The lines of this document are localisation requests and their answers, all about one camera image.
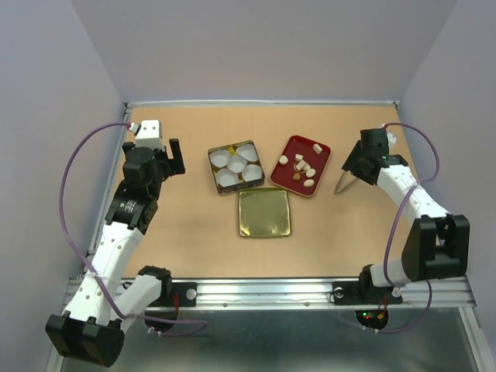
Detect metal tongs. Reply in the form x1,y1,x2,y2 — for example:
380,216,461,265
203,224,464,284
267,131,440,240
333,171,353,195

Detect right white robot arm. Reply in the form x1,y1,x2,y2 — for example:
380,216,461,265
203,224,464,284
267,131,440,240
343,127,470,303

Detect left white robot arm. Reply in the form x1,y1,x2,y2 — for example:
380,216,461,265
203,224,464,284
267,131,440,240
46,139,185,367

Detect square chocolate tin box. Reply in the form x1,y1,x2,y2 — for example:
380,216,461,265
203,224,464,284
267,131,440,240
208,140,265,196

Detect white cylinder chocolate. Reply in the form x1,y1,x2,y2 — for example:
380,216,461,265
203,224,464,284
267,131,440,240
295,160,310,171

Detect white swirl oval chocolate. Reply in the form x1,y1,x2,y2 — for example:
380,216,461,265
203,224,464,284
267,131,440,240
304,179,315,188

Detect white paper cup back-left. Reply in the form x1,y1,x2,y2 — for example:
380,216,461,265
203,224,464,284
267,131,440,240
209,149,231,168

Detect white paper cup front-left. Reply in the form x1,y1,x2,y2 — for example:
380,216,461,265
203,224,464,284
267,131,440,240
215,168,239,188

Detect white paper cup centre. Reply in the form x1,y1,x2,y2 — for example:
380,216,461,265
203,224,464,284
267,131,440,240
226,155,247,174

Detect red lacquer tray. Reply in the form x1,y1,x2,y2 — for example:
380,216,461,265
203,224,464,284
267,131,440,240
270,136,332,198

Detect white paper cup back-right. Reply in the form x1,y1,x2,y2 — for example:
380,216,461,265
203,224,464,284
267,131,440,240
236,143,258,162

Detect white paper cup front-right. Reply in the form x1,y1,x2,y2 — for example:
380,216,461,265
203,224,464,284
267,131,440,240
242,164,263,182

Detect gold tin lid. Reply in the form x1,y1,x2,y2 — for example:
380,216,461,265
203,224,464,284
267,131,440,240
238,188,291,239

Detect small electronics board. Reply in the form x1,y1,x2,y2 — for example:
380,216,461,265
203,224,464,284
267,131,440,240
355,310,389,330

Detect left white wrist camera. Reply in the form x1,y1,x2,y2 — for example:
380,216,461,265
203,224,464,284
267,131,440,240
135,119,164,151

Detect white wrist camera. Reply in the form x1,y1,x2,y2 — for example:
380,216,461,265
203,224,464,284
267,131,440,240
382,123,397,150
135,119,164,151

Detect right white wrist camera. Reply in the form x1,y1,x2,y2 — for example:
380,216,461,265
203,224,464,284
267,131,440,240
382,123,397,150

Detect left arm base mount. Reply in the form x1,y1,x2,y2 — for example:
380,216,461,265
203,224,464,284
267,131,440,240
138,266,198,308

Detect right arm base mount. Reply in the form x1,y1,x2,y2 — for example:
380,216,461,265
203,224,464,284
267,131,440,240
329,265,403,305

